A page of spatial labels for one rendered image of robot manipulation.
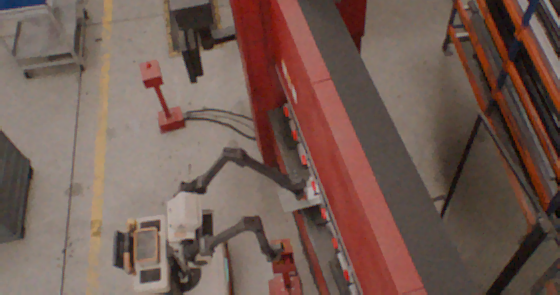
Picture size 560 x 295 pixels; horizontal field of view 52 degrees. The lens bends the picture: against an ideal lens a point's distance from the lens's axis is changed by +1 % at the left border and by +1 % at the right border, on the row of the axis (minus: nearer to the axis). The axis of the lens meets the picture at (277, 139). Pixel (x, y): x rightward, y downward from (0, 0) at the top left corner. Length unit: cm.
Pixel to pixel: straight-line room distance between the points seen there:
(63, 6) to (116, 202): 234
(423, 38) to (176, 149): 275
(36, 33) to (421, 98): 392
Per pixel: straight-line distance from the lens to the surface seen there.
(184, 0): 372
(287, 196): 384
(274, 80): 413
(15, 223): 531
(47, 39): 628
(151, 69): 495
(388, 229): 232
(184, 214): 345
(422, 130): 538
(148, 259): 390
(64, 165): 566
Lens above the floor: 441
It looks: 57 degrees down
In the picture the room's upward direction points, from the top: 8 degrees counter-clockwise
